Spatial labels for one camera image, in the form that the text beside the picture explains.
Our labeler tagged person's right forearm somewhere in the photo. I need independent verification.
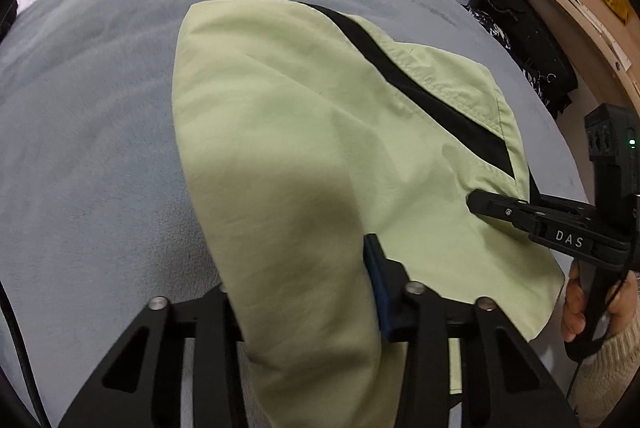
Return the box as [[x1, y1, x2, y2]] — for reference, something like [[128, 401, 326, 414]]
[[567, 318, 640, 428]]

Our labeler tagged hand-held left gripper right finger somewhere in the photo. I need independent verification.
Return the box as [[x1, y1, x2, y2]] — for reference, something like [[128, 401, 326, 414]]
[[362, 233, 581, 428]]

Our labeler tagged black bag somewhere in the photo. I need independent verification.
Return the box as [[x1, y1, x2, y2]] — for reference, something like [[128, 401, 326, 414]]
[[435, 0, 578, 119]]

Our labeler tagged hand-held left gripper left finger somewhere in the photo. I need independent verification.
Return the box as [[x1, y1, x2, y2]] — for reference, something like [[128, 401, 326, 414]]
[[57, 285, 248, 428]]

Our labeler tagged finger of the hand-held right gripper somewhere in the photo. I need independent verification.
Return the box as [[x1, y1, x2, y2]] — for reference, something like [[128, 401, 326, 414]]
[[465, 189, 538, 236]]

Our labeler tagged person's right hand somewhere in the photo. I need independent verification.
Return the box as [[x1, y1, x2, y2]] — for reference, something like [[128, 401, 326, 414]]
[[560, 260, 638, 344]]

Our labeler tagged black and white patterned cloth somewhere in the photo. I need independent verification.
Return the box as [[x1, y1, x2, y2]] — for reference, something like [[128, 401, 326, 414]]
[[465, 5, 551, 104]]

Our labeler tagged green and black hooded jacket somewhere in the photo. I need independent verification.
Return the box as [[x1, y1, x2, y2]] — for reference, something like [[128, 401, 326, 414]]
[[171, 0, 566, 428]]

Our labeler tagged blue-grey bed blanket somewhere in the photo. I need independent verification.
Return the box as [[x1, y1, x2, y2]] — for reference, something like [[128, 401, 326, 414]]
[[0, 0, 591, 428]]

